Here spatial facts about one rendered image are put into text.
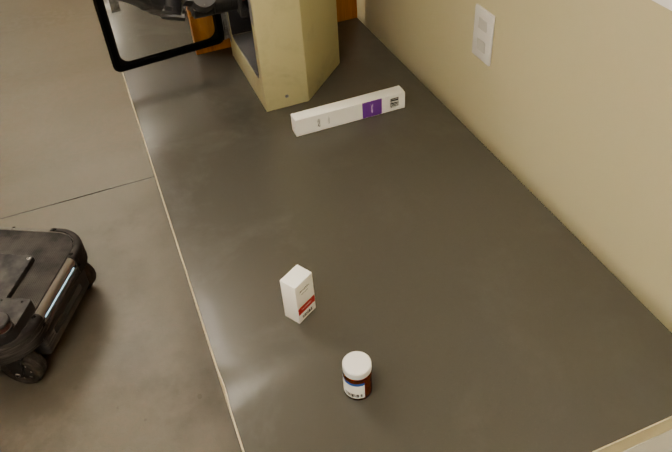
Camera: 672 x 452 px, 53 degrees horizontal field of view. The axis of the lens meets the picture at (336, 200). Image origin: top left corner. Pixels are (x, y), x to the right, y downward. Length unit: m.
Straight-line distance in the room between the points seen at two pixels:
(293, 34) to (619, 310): 0.91
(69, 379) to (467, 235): 1.55
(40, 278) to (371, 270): 1.46
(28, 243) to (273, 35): 1.37
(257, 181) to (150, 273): 1.28
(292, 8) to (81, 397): 1.44
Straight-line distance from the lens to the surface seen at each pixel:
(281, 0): 1.56
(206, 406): 2.25
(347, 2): 2.06
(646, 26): 1.13
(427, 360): 1.12
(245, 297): 1.22
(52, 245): 2.57
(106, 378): 2.41
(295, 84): 1.66
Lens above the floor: 1.84
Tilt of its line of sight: 41 degrees down
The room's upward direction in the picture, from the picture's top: 4 degrees counter-clockwise
